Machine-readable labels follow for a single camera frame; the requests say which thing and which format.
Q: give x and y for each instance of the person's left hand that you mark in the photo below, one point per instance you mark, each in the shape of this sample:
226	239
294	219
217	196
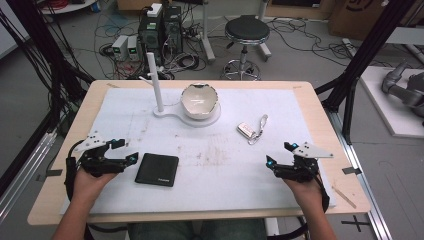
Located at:
87	188

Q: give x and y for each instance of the black computer tower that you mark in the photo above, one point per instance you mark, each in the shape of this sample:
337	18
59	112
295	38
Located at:
150	36
173	30

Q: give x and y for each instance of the black tape cross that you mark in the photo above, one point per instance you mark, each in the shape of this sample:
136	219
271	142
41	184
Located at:
356	223

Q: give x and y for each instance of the black round stool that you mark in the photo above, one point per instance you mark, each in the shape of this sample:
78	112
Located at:
247	29

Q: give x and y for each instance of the black leather wallet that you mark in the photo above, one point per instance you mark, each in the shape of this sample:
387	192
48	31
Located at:
156	169

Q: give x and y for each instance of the grey tape piece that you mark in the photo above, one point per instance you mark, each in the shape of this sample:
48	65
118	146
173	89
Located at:
351	170
54	172

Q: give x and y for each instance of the white platform board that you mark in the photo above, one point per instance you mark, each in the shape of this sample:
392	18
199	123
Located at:
383	106

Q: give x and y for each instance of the person's right hand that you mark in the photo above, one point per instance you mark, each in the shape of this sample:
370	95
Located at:
308	195

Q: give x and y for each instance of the white box on computer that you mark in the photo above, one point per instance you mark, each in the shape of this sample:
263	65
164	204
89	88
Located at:
155	10

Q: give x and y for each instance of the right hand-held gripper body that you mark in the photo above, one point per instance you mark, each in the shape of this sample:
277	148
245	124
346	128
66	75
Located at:
301	168

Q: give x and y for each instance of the white foam mat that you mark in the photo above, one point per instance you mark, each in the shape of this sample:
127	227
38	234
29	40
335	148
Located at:
216	183

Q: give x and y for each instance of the wooden table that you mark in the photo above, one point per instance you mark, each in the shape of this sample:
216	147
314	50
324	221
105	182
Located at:
46	206

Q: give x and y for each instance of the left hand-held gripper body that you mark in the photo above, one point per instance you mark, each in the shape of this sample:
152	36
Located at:
96	163

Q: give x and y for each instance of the thin wooden stick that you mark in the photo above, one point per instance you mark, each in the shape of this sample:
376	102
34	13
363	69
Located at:
344	197

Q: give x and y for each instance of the cardboard box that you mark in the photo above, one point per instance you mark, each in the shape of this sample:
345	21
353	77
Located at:
363	16

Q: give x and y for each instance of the aluminium rail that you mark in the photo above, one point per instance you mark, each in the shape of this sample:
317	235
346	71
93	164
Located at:
23	176
363	186

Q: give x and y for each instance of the white ceramic bowl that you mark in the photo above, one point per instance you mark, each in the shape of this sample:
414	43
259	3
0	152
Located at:
199	100

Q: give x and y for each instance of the person's legs in jeans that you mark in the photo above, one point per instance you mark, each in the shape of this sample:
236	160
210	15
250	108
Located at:
200	230

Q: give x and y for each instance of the white stand with post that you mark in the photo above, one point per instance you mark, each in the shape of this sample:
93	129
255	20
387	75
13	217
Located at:
156	86

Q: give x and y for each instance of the grey power supply unit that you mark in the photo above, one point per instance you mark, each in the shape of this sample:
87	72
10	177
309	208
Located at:
133	48
119	46

